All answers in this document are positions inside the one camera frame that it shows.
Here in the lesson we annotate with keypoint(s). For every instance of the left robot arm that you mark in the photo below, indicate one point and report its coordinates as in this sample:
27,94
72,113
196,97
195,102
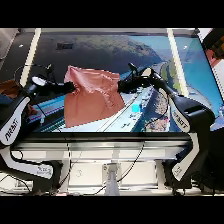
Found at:
14,116

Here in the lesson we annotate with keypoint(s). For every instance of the salmon pink garment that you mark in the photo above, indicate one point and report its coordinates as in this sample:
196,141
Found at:
90,100

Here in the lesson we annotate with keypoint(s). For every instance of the silver frame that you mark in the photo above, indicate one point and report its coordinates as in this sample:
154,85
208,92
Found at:
111,156

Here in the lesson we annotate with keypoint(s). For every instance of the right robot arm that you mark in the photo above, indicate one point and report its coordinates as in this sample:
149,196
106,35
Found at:
186,115

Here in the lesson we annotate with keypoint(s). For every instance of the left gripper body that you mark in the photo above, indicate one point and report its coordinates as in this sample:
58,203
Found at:
69,87

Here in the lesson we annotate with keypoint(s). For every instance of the brown garment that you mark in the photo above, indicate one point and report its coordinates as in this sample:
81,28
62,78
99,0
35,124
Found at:
9,90

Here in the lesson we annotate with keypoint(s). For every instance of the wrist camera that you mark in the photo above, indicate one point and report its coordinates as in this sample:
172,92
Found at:
49,68
133,68

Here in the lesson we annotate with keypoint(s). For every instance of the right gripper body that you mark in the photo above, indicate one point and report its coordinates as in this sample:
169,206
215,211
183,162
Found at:
128,85

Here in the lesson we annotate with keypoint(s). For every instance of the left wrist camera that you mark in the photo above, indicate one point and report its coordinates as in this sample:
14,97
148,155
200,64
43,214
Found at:
49,68

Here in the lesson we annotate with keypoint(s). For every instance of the heap of clothes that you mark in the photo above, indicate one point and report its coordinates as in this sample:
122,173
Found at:
215,50

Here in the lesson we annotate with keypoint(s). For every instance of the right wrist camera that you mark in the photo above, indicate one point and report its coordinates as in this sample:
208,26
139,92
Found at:
133,68

